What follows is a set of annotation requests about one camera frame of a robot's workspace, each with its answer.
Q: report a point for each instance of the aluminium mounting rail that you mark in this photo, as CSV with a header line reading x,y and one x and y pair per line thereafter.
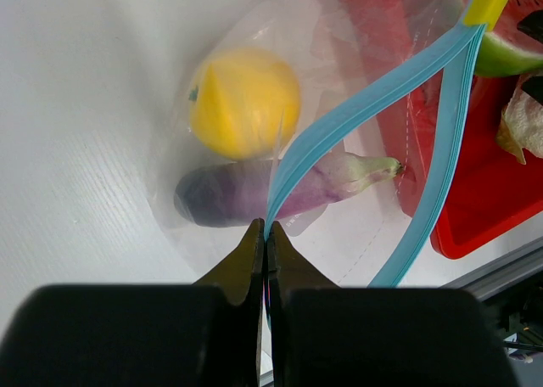
x,y
521,266

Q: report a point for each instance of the red plastic tray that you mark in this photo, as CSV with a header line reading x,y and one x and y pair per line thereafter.
x,y
491,192

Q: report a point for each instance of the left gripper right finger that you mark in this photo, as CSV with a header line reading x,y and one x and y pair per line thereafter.
x,y
325,335

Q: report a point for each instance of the purple toy eggplant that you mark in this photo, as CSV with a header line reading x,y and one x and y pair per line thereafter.
x,y
234,194

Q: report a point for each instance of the white toy cauliflower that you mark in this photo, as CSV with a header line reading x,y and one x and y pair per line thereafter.
x,y
520,126

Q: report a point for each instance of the yellow toy lemon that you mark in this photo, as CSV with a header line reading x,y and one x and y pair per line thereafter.
x,y
244,102

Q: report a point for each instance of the clear zip top bag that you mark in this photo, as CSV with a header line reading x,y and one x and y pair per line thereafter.
x,y
354,59

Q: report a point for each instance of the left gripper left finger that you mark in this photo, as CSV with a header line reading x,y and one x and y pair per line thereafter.
x,y
205,333

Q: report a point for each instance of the toy watermelon slice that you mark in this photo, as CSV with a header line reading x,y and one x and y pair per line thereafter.
x,y
514,46

